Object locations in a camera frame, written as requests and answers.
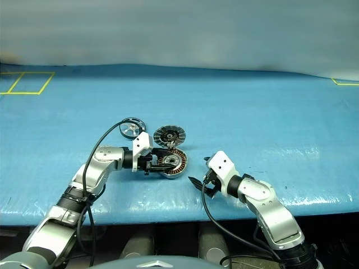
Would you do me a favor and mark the silver spoked rotor black rim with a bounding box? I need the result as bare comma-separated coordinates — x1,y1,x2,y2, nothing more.
119,118,147,140

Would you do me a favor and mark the blue table cover sheet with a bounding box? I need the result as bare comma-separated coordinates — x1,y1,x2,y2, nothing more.
0,63,359,226

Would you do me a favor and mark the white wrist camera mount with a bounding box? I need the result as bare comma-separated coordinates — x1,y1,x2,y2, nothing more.
208,150,241,197
131,132,154,173

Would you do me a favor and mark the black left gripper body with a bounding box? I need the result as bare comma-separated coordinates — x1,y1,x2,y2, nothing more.
137,149,158,177

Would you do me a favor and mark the dark grey rounded shape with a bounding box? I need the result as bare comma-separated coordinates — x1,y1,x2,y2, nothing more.
198,228,232,267
120,234,155,260

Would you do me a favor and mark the yellow tape rectangle marking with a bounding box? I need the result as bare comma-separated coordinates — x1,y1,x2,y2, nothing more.
0,71,56,95

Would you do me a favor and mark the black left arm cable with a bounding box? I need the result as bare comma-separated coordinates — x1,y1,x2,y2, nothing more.
77,119,141,267

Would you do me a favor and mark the yellow tape corner marking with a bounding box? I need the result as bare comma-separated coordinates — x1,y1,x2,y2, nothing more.
332,78,359,86

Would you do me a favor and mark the motor housing with copper windings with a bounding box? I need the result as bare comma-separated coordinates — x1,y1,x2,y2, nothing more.
157,148,189,180

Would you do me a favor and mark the grey robot torso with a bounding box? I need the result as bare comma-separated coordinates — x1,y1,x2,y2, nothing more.
0,250,228,269

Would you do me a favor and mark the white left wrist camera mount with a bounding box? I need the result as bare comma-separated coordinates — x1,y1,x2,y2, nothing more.
131,132,154,173

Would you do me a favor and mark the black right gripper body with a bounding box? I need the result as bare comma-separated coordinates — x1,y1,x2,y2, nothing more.
201,167,223,201

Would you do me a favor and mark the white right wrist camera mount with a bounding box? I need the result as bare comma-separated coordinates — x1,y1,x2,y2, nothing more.
208,150,241,197

